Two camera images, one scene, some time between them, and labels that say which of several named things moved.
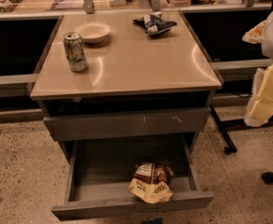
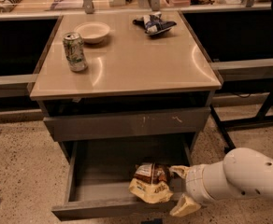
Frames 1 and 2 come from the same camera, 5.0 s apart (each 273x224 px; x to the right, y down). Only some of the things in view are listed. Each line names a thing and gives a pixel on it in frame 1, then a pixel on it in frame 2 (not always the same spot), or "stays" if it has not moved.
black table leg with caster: (230, 148) stays
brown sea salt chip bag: (151, 182) stays
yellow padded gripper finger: (254, 35) -> (195, 189)
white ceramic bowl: (93, 32) stays
